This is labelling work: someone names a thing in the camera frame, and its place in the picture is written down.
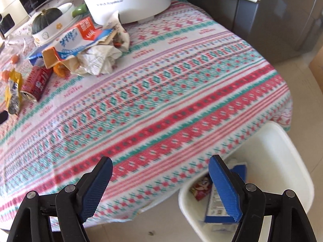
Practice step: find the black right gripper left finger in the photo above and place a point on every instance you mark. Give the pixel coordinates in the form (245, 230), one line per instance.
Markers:
(72, 206)

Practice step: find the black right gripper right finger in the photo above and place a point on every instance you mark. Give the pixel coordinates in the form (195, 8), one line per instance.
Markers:
(249, 205)

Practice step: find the blue biscuit box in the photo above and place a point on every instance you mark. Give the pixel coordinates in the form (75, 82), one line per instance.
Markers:
(215, 211)

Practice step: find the yellow foil snack wrapper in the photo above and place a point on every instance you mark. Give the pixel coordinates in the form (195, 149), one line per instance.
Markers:
(13, 97)

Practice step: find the red drink can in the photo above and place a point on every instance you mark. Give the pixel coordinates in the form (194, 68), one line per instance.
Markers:
(35, 83)

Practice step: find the white paper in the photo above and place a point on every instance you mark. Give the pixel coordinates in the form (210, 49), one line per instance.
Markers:
(97, 60)

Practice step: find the red white torn carton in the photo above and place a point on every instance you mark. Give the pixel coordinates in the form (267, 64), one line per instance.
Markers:
(80, 37)

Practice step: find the white printed snack wrapper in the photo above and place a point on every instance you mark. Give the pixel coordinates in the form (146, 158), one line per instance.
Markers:
(120, 38)

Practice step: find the white trash bin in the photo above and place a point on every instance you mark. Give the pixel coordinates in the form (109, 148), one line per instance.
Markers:
(273, 165)

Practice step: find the patterned tablecloth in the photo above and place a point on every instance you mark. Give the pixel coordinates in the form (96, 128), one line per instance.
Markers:
(186, 89)

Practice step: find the orange tangerine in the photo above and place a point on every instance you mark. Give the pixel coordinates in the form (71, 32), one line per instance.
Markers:
(5, 75)
(15, 59)

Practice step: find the lower cardboard box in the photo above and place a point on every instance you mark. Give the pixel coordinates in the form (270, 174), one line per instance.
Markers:
(316, 67)

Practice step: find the grey refrigerator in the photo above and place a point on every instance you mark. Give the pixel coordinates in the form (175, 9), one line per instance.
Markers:
(277, 29)

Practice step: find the white floral bowl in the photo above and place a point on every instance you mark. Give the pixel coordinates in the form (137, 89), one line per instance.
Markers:
(57, 27)

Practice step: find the dark green pumpkin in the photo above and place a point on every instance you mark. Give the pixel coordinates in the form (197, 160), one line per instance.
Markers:
(45, 18)

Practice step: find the green vegetable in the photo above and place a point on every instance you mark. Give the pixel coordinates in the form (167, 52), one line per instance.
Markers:
(80, 10)

